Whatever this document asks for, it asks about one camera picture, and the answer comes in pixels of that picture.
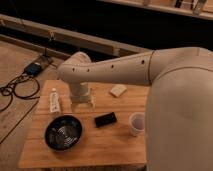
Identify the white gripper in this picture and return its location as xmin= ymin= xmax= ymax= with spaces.
xmin=69 ymin=83 xmax=95 ymax=112

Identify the white sponge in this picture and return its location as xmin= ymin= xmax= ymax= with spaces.
xmin=110 ymin=84 xmax=127 ymax=98

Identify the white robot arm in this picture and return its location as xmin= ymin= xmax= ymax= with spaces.
xmin=58 ymin=47 xmax=213 ymax=171

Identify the white ceramic cup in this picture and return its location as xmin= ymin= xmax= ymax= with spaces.
xmin=129 ymin=112 xmax=145 ymax=136

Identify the black rectangular block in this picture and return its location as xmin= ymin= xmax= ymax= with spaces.
xmin=95 ymin=112 xmax=117 ymax=128

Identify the white plastic bottle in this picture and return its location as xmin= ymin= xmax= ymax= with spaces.
xmin=49 ymin=88 xmax=61 ymax=114

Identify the black bowl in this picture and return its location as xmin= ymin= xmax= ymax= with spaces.
xmin=44 ymin=115 xmax=83 ymax=151

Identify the wooden table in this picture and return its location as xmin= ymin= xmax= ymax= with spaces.
xmin=19 ymin=80 xmax=148 ymax=168

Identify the black power adapter box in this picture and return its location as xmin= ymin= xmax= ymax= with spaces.
xmin=24 ymin=63 xmax=42 ymax=76

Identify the black floor cables left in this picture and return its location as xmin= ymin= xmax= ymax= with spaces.
xmin=0 ymin=43 xmax=58 ymax=113

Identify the wooden rail beam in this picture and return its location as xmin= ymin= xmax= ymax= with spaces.
xmin=0 ymin=14 xmax=149 ymax=57

